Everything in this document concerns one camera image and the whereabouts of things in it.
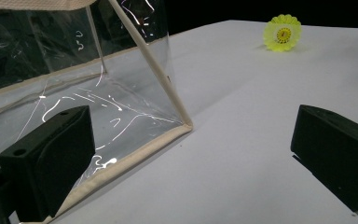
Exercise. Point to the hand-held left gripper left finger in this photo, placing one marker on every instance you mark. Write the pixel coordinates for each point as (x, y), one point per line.
(52, 161)

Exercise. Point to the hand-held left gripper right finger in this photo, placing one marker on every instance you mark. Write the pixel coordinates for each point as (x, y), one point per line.
(338, 149)

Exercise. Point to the clear plastic bag beige trim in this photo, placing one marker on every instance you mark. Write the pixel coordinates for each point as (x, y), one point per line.
(127, 93)

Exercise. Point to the yellow-green shuttlecock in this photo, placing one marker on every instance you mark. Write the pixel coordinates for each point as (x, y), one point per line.
(282, 33)

